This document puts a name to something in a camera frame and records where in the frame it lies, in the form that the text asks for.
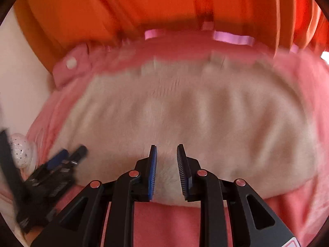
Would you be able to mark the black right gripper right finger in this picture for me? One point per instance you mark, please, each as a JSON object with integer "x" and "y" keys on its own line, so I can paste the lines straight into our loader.
{"x": 232, "y": 213}

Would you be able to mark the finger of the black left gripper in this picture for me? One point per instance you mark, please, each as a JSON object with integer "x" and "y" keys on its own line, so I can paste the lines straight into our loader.
{"x": 74, "y": 158}
{"x": 57, "y": 159}

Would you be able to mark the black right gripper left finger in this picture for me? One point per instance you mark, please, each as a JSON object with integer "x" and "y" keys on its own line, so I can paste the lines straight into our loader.
{"x": 102, "y": 214}

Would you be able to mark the cream knitted sweater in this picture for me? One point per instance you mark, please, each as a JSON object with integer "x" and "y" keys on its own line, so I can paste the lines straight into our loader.
{"x": 238, "y": 120}

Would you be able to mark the pink floral bed blanket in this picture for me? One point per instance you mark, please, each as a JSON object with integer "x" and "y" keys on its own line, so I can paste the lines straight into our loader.
{"x": 304, "y": 210}

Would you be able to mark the orange red curtain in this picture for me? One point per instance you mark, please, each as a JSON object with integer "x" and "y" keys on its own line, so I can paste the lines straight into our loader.
{"x": 54, "y": 27}

